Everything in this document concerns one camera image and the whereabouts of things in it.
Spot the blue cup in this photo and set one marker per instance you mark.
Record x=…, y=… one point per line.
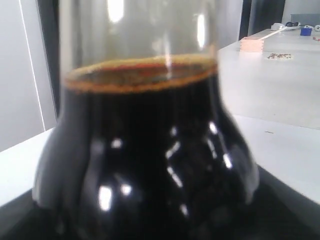
x=306, y=31

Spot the dark soy sauce bottle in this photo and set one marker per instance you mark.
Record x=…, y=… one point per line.
x=144, y=148

